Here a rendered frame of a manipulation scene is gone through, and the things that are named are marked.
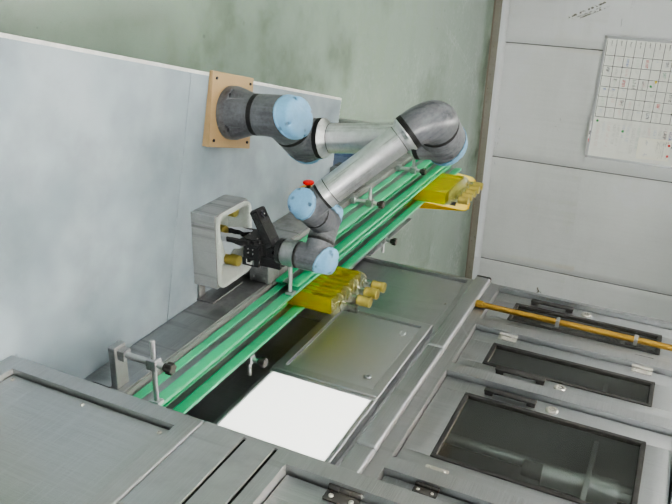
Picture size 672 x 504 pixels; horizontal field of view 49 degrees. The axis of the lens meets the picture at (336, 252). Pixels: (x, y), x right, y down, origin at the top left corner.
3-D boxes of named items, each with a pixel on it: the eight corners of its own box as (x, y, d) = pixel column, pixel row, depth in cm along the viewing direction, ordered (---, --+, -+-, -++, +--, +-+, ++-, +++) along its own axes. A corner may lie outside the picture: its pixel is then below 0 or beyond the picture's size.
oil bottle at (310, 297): (278, 301, 235) (338, 317, 227) (278, 285, 233) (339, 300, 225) (286, 295, 240) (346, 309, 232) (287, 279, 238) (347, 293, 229)
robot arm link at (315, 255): (343, 250, 203) (334, 280, 201) (308, 243, 207) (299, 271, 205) (334, 242, 196) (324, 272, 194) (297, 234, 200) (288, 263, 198)
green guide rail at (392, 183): (275, 260, 227) (298, 265, 223) (275, 257, 226) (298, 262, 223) (449, 135, 372) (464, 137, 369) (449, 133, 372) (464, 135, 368)
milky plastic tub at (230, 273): (195, 284, 213) (220, 291, 210) (191, 211, 204) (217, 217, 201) (228, 262, 227) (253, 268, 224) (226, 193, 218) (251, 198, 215)
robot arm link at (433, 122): (457, 105, 178) (296, 225, 184) (467, 126, 187) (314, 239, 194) (431, 74, 183) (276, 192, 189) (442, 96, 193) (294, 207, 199)
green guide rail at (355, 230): (275, 282, 229) (297, 287, 226) (275, 279, 229) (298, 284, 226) (448, 149, 375) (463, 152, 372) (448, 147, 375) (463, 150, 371)
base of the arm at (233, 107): (217, 83, 201) (247, 84, 197) (247, 87, 215) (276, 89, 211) (214, 139, 204) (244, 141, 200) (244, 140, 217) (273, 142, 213)
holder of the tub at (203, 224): (195, 300, 215) (217, 306, 212) (190, 211, 204) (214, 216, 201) (228, 278, 230) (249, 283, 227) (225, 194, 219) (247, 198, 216)
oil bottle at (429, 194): (404, 198, 329) (466, 209, 318) (405, 186, 327) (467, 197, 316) (409, 194, 334) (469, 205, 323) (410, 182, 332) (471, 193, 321)
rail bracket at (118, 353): (93, 388, 176) (169, 415, 167) (85, 327, 169) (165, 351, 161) (106, 378, 180) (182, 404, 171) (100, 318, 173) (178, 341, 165)
